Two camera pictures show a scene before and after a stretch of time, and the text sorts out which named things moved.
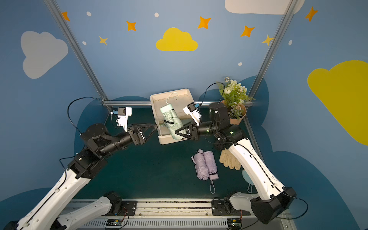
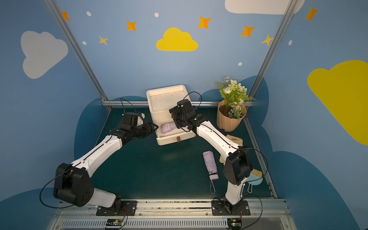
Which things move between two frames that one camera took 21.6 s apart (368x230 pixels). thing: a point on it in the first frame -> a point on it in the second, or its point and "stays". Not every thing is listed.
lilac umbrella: [198, 159] -> [167, 127]
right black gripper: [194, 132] -> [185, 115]
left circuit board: [114, 222] stays
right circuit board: [234, 224] stays
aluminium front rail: [185, 214] stays
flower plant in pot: [234, 97] stays
